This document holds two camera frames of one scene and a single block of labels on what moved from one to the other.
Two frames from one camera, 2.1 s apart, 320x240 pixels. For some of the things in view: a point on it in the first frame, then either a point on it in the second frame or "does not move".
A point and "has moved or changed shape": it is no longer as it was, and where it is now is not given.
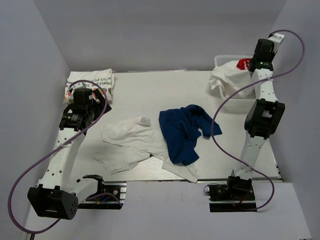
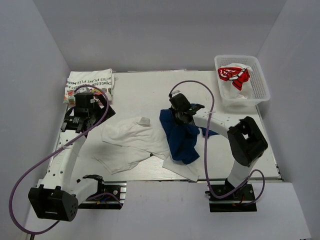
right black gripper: x=272 y=53 to x=174 y=110
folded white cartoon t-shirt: x=103 y=78 does not move
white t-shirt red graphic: x=231 y=77 has moved or changed shape
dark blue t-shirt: x=181 y=127 does not move
